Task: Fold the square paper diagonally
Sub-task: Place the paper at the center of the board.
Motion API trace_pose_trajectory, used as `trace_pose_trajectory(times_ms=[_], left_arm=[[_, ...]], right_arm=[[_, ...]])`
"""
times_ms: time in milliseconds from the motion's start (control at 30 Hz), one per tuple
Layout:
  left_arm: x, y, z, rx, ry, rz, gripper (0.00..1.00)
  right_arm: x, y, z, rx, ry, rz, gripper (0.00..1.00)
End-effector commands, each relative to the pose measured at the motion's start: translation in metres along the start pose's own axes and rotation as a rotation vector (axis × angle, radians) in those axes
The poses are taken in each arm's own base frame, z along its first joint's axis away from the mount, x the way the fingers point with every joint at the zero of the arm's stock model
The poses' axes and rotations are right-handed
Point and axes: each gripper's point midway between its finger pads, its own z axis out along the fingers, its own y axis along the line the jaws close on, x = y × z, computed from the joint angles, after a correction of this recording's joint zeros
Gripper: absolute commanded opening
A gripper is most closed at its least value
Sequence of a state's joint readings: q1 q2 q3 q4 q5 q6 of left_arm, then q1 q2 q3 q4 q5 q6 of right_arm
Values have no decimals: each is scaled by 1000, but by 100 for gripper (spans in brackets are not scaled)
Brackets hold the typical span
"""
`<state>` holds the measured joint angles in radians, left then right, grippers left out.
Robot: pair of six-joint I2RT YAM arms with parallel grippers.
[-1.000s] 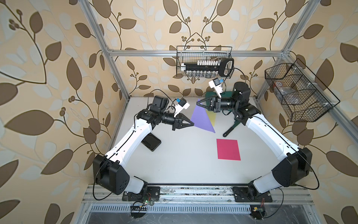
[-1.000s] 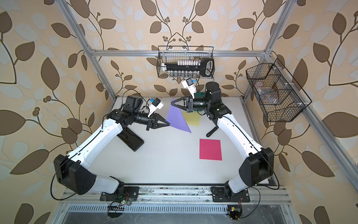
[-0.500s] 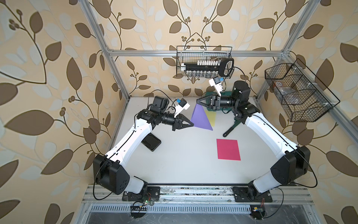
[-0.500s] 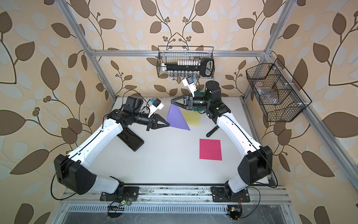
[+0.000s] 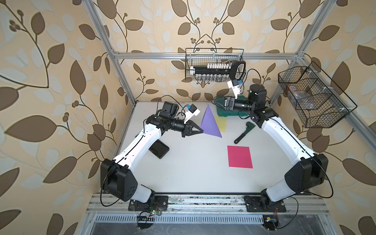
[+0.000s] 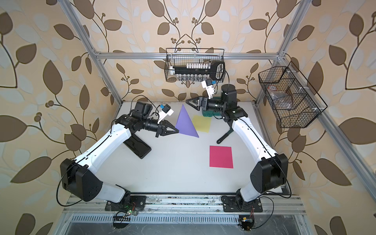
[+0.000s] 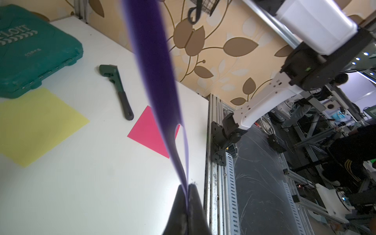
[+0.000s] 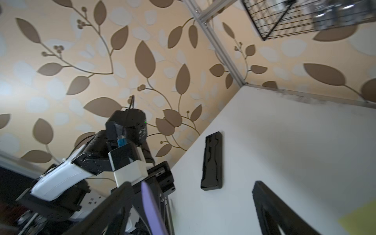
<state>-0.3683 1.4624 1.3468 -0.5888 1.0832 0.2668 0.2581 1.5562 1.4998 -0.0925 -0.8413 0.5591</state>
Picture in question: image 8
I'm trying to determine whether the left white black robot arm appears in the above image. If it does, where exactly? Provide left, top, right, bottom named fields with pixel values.
left=17, top=108, right=175, bottom=235

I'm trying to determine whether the purple square paper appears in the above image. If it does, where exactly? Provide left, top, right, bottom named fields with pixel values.
left=141, top=181, right=168, bottom=235

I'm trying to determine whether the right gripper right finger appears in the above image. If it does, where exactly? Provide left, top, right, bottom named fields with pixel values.
left=252, top=181, right=320, bottom=235

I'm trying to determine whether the yellow square paper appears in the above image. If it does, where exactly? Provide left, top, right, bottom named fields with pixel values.
left=339, top=200, right=376, bottom=235

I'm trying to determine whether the black wire basket back wall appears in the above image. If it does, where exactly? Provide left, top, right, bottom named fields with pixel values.
left=241, top=1, right=376, bottom=41

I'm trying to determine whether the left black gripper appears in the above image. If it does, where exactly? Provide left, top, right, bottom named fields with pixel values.
left=133, top=161, right=175, bottom=235

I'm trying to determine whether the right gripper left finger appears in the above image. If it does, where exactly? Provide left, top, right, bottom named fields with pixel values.
left=65, top=182, right=134, bottom=235

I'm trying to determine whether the black flat tray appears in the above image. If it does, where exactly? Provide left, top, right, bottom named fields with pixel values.
left=200, top=132, right=223, bottom=191

